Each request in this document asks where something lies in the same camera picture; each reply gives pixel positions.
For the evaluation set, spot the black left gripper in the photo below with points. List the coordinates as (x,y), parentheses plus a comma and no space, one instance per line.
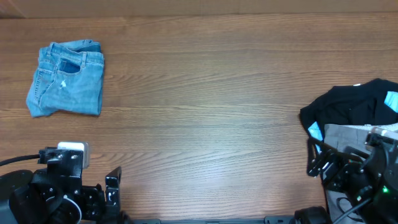
(96,208)

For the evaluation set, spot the black garment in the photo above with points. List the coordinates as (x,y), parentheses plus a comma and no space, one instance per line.
(373,103)

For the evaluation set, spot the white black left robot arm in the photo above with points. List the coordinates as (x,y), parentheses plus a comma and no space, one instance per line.
(56,194)

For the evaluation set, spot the light blue denim jeans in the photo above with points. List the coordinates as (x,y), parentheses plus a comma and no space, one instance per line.
(69,77)

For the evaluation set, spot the grey garment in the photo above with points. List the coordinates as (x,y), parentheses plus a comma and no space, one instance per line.
(340,137)

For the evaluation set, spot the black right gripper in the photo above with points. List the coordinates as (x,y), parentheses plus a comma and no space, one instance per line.
(326,155)

